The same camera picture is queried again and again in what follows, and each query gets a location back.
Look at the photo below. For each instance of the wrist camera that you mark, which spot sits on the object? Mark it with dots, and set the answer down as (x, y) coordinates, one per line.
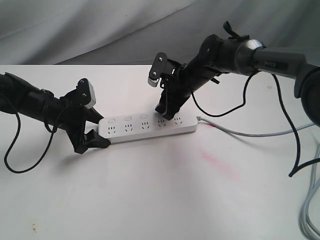
(156, 69)
(85, 93)

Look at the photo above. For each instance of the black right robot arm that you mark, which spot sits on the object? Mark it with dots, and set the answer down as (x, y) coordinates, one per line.
(238, 54)

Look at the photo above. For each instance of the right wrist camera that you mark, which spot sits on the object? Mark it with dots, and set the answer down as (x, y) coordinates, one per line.
(156, 69)

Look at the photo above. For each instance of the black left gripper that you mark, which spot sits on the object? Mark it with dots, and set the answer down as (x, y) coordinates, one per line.
(73, 121)

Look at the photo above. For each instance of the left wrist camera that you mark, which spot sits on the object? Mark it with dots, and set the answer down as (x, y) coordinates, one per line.
(85, 93)

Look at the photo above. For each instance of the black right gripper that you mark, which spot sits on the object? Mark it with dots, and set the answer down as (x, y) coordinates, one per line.
(179, 82)

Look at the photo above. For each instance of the white five-outlet power strip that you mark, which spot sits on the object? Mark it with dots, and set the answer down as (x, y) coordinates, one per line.
(147, 125)

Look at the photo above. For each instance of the grey backdrop cloth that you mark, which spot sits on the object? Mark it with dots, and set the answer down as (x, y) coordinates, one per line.
(121, 32)

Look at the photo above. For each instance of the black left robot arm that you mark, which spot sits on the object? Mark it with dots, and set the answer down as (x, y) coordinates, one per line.
(18, 95)

